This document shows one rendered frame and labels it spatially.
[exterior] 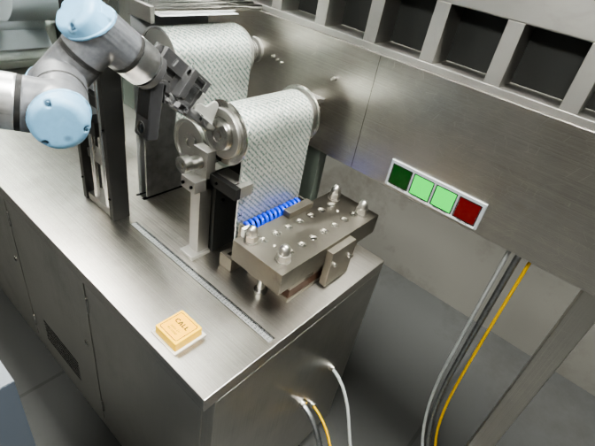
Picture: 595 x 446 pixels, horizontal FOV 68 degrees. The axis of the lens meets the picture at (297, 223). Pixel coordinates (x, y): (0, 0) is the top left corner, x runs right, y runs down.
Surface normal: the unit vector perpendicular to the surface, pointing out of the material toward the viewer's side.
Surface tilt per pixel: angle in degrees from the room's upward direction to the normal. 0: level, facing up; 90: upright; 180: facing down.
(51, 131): 90
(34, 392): 0
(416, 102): 90
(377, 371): 0
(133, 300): 0
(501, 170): 90
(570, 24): 90
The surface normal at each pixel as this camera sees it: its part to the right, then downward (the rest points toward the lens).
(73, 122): 0.37, 0.59
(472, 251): -0.65, 0.35
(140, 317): 0.16, -0.81
